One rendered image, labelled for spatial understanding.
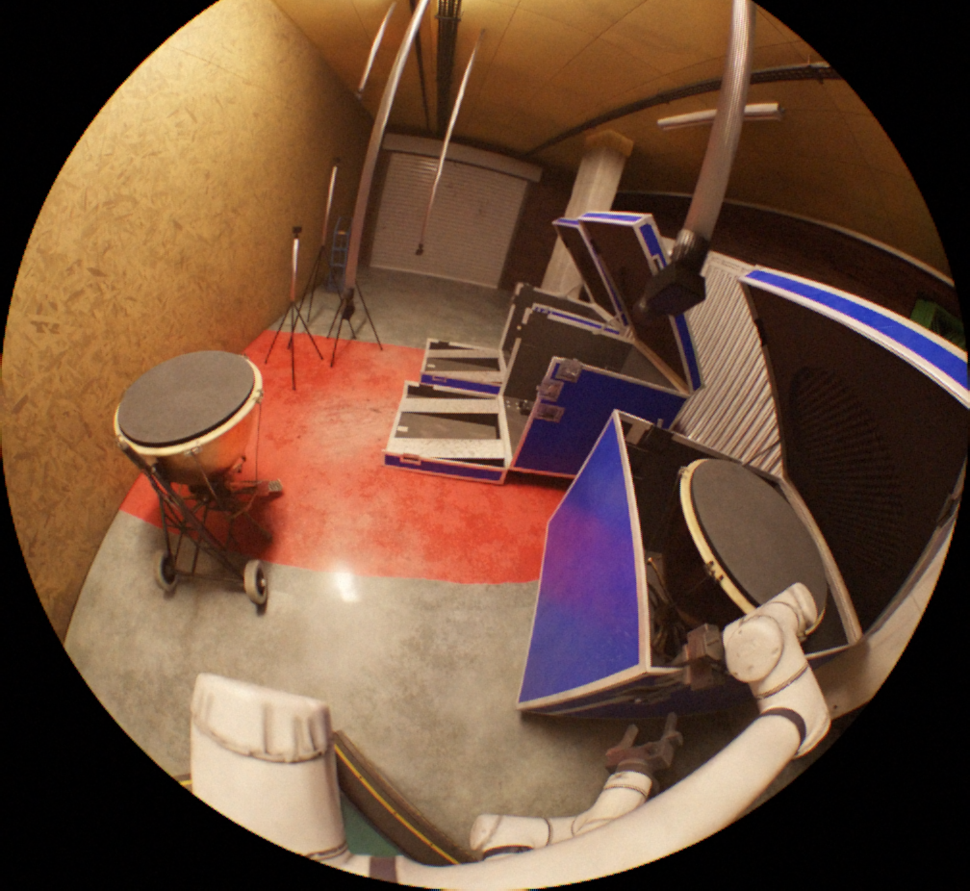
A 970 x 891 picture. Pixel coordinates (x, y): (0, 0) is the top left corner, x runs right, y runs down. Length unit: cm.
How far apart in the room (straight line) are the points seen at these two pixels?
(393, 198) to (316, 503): 641
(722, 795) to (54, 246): 226
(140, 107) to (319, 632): 274
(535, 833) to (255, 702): 58
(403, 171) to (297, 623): 725
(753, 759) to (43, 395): 223
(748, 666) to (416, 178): 745
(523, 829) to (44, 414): 211
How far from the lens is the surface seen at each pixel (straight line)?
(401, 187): 734
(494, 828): 72
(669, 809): 38
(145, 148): 231
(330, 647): 156
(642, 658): 74
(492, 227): 737
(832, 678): 201
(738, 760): 44
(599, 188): 451
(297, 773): 28
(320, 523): 183
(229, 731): 28
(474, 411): 249
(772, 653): 49
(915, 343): 84
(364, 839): 118
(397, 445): 220
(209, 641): 173
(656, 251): 168
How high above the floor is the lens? 151
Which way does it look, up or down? 32 degrees down
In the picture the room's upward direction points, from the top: 17 degrees clockwise
